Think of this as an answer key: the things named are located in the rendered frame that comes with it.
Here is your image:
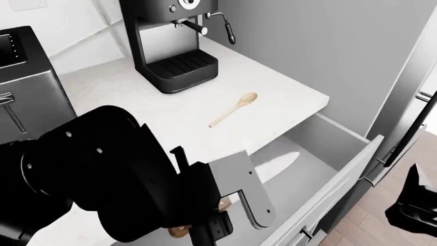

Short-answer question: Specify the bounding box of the left gripper perforated black finger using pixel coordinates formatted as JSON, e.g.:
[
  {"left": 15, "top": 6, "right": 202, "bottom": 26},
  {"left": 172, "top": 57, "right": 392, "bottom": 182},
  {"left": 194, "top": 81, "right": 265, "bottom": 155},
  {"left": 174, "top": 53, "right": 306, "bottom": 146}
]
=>
[{"left": 191, "top": 211, "right": 234, "bottom": 246}]

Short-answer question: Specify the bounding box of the left gripper thin black finger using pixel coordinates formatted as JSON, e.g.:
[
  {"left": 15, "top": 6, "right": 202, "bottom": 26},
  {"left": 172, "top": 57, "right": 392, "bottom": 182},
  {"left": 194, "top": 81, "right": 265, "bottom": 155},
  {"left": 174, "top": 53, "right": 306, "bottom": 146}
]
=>
[{"left": 169, "top": 146, "right": 189, "bottom": 178}]

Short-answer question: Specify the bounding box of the grey drawer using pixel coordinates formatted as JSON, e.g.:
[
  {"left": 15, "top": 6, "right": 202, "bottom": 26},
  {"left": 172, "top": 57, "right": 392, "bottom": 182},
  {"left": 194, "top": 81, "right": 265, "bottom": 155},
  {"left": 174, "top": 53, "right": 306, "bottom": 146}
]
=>
[{"left": 218, "top": 112, "right": 385, "bottom": 246}]

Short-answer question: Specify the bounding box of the wooden spoon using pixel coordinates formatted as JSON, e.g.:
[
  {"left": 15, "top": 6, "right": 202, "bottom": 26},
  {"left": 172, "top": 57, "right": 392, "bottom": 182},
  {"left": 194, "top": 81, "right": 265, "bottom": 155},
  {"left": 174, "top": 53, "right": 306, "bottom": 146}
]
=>
[{"left": 208, "top": 92, "right": 259, "bottom": 128}]

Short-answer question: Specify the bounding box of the black espresso machine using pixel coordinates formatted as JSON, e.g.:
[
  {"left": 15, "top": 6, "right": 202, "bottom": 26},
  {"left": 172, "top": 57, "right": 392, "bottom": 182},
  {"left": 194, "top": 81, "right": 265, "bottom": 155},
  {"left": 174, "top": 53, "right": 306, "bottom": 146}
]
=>
[{"left": 118, "top": 0, "right": 237, "bottom": 94}]

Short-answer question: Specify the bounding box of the stainless steel fridge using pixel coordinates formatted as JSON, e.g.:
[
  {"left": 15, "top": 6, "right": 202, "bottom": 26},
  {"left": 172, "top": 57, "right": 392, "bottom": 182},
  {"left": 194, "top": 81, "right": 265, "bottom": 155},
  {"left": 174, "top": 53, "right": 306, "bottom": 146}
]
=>
[{"left": 363, "top": 0, "right": 437, "bottom": 189}]

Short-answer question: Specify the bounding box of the black portafilter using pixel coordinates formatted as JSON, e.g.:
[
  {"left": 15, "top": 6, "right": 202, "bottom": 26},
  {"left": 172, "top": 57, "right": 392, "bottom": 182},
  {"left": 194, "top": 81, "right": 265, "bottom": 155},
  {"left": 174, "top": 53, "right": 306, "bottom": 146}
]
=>
[{"left": 172, "top": 18, "right": 208, "bottom": 36}]

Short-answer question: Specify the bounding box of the stainless steel toaster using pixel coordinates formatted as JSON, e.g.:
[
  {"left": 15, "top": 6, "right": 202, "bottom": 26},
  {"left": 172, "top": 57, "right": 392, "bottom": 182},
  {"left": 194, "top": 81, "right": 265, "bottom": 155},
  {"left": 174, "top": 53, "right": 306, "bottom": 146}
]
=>
[{"left": 0, "top": 25, "right": 78, "bottom": 144}]

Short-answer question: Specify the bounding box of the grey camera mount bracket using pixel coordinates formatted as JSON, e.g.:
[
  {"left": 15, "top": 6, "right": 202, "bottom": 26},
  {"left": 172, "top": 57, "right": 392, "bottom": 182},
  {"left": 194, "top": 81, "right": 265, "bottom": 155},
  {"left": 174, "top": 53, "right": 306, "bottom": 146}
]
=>
[{"left": 208, "top": 150, "right": 277, "bottom": 229}]

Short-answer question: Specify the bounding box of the black fridge handle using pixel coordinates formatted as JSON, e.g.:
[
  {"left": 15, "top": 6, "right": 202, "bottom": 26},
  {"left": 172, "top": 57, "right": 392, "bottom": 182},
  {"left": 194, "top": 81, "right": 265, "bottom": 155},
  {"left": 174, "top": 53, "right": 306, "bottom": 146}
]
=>
[{"left": 383, "top": 90, "right": 437, "bottom": 168}]

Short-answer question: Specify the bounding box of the silver drawer handle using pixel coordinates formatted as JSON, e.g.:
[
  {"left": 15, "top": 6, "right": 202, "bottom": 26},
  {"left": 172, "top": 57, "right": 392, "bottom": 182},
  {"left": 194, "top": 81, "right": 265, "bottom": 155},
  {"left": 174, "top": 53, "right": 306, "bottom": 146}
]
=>
[{"left": 300, "top": 225, "right": 318, "bottom": 241}]

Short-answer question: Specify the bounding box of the white wall plate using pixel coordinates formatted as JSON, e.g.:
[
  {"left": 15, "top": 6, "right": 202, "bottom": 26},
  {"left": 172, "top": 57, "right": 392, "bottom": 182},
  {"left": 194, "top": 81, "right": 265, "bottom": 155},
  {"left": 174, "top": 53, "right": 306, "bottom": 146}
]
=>
[{"left": 11, "top": 0, "right": 48, "bottom": 12}]

